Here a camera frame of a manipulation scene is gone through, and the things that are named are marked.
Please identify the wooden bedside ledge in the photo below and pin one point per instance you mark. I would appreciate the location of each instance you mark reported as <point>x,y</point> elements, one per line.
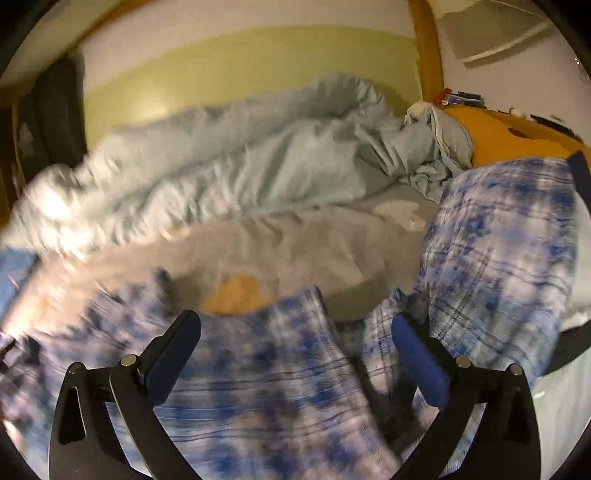
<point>508,134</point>

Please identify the black box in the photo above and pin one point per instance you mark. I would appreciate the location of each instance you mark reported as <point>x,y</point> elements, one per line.
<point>53,110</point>

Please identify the white wall-mounted panel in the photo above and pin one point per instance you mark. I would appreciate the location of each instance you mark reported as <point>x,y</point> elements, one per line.
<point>498,32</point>

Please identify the blue plaid shirt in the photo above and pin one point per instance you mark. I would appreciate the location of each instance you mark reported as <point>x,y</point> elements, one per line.
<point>277,392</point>

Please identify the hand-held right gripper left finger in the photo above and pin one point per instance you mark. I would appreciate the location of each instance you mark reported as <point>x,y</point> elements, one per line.
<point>164,369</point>

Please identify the grey bed sheet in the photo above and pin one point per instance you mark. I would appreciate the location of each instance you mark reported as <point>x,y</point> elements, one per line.
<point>300,244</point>

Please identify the small clutter on ledge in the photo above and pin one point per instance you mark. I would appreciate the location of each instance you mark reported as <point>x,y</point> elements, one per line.
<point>457,98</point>

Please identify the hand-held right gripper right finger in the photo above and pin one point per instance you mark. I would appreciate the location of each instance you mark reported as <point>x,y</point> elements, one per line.
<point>422,369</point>

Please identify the green padded headboard panel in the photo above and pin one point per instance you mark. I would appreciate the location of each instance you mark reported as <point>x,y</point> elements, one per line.
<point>207,64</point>

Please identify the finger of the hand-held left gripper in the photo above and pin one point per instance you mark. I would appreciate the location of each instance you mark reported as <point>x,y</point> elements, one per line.
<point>21,350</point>

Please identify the blue pillow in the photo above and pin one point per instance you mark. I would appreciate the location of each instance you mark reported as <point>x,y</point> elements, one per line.
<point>16,281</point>

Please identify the wooden headboard frame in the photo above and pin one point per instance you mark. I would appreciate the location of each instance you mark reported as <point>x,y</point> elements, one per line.
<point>429,46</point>

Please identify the light blue duvet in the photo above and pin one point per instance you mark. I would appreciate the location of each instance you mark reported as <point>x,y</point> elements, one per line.
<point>240,157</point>

